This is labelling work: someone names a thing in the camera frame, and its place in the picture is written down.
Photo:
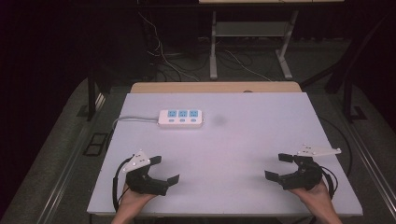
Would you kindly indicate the black metal stand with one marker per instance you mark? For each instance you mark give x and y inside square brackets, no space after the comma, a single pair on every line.
[91,93]
[349,93]

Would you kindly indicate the white power strip blue sockets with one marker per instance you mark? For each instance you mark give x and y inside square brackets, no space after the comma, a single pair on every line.
[180,118]

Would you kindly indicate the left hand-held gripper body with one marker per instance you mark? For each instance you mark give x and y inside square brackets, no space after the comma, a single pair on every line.
[143,182]

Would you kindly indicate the aluminium floor rail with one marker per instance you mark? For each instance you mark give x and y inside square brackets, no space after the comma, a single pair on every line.
[67,174]
[372,161]

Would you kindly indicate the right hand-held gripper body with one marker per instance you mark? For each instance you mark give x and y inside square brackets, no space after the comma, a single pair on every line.
[303,177]

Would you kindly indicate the person's right hand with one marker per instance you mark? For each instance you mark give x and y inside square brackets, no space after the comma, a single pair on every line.
[313,199]

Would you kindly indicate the person's left hand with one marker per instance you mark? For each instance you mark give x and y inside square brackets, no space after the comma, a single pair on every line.
[134,199]

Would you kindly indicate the grey metal desk frame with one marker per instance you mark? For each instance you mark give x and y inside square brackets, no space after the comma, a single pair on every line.
[249,29]

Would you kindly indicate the black floor socket frame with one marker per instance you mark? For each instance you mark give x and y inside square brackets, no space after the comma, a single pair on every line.
[96,144]

